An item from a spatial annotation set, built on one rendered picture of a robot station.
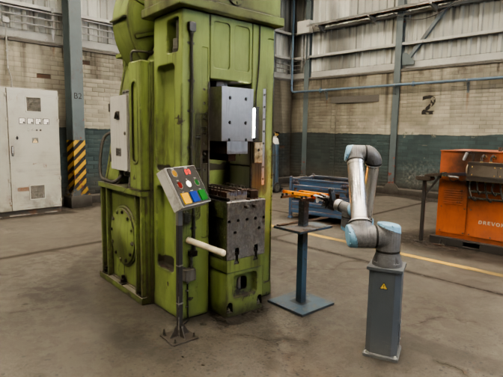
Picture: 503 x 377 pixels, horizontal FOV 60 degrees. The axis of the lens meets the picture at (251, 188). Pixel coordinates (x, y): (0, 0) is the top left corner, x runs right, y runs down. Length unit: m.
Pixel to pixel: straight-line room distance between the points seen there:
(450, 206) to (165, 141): 4.07
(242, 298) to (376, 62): 9.00
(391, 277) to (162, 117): 2.06
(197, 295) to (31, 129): 5.29
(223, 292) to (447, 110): 8.11
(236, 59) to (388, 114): 8.01
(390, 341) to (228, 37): 2.44
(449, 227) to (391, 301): 3.51
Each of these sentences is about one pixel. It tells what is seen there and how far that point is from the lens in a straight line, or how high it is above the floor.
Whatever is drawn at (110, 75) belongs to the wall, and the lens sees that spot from 9.43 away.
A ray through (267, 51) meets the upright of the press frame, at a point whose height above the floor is 2.10.
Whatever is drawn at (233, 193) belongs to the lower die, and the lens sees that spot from 3.33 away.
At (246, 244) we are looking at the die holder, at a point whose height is 0.56.
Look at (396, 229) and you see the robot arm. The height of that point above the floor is 0.85.
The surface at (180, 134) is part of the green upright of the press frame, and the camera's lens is 3.21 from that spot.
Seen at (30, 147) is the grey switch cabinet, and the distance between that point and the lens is 8.10.
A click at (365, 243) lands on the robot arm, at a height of 0.75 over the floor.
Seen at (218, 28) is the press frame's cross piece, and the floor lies 2.20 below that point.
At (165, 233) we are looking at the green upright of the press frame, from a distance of 3.61.
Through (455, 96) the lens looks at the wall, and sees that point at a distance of 10.62.
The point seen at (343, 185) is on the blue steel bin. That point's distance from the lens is 6.95.
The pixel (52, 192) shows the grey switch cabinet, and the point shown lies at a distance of 8.27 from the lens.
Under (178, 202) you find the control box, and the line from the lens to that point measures 2.76.
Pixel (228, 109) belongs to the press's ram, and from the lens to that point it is 3.27.
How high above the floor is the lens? 1.43
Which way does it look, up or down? 7 degrees down
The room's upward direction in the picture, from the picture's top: 1 degrees clockwise
